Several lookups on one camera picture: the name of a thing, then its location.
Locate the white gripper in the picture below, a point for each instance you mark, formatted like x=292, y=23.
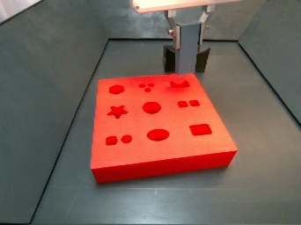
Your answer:
x=144, y=6

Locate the black curved fixture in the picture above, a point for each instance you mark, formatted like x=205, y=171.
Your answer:
x=169, y=59

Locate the red shape sorter block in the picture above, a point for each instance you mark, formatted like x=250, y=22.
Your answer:
x=155, y=127

